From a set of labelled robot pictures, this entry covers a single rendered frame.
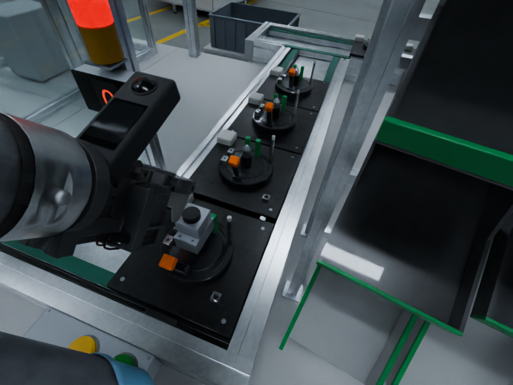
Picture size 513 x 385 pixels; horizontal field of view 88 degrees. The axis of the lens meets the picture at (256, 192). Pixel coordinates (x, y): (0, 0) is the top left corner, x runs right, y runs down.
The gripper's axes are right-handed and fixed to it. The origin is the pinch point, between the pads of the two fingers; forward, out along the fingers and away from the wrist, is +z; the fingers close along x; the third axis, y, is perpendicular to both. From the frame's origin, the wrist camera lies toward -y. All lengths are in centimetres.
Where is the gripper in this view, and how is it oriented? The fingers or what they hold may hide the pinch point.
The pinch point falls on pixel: (185, 181)
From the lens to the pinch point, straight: 39.9
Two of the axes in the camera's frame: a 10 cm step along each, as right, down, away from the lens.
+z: 1.8, 0.5, 9.8
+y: -2.9, 9.6, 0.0
